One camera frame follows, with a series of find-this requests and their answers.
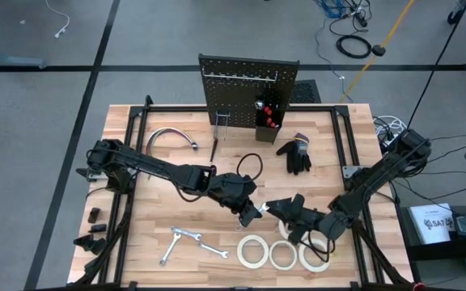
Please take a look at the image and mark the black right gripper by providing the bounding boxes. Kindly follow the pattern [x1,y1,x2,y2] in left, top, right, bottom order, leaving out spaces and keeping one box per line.
[265,193,331,245]

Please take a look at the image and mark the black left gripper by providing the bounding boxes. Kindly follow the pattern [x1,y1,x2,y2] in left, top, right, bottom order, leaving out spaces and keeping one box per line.
[208,173,263,228]

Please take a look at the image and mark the white masking tape roll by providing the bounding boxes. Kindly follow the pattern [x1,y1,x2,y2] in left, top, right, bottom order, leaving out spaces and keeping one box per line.
[236,234,270,270]
[298,238,332,273]
[277,217,311,243]
[268,240,299,272]

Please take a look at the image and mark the black work glove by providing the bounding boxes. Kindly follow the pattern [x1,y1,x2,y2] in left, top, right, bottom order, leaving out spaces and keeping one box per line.
[276,133,312,175]

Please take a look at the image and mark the black pegboard tool bin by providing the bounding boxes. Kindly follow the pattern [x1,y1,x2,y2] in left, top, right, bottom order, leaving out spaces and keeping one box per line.
[254,103,285,145]

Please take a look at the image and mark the black metal pegboard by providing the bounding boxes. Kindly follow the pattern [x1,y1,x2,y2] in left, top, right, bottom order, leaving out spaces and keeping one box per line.
[198,53,301,131]

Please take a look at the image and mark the black perforated plate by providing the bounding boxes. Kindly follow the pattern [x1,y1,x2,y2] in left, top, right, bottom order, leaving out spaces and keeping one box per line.
[288,79,323,104]

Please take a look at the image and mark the white printed booklet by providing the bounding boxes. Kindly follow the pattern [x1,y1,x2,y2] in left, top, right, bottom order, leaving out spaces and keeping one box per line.
[409,203,457,246]

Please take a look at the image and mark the black equipment cart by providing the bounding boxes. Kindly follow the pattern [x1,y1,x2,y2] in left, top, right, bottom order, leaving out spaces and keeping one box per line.
[397,204,466,291]

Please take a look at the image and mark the black stand legs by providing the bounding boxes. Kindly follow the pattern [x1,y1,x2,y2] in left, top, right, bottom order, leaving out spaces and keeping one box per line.
[403,0,466,138]

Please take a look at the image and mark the grey metal stand foot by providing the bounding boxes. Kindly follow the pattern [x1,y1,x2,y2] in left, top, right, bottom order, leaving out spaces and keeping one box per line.
[0,30,49,70]

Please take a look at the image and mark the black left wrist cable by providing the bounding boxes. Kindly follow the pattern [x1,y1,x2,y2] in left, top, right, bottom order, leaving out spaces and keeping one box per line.
[235,152,265,183]

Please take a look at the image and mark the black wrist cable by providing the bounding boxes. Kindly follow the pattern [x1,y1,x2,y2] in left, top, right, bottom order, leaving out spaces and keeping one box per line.
[235,152,265,183]
[300,236,336,264]

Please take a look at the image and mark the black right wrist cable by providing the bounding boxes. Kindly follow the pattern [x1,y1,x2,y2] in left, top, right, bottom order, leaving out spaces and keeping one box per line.
[300,236,336,264]

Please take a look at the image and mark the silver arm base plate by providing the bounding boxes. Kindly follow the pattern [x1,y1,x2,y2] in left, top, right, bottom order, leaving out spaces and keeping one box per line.
[74,167,105,183]
[341,164,364,179]

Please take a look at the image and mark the silver wire loop hook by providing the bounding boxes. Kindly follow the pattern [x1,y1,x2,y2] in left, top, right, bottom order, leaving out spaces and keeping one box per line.
[213,112,231,141]

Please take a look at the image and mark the curved grey cable hose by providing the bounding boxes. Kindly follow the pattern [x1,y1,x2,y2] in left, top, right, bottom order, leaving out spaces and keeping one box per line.
[146,126,199,179]

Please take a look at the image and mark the silver pegboard hook rail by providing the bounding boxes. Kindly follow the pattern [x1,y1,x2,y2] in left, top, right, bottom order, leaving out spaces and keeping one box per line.
[201,66,278,82]

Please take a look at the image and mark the black metal table frame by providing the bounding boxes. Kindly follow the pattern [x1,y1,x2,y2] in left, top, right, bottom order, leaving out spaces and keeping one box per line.
[67,95,417,291]

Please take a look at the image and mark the white cable coil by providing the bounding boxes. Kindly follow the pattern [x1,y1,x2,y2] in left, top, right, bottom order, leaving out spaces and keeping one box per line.
[372,115,406,141]

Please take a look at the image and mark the thin cable white plug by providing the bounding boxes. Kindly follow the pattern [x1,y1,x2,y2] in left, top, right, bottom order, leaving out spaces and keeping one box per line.
[314,18,347,82]

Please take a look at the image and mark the black bracket part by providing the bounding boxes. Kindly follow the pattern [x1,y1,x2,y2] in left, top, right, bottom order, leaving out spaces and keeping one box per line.
[73,234,108,256]

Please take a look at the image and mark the coiled black cable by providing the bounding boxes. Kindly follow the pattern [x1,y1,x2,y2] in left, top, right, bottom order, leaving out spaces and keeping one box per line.
[335,34,374,61]

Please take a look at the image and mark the black cable cluster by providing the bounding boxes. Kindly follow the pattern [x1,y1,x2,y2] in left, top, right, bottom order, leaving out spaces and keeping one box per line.
[328,0,374,30]

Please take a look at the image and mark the blue cable bunch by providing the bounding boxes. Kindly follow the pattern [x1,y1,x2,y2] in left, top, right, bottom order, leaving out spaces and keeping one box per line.
[315,0,348,20]

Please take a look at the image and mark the white floor cable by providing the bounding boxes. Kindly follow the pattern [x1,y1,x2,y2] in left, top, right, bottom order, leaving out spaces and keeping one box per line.
[44,0,71,40]

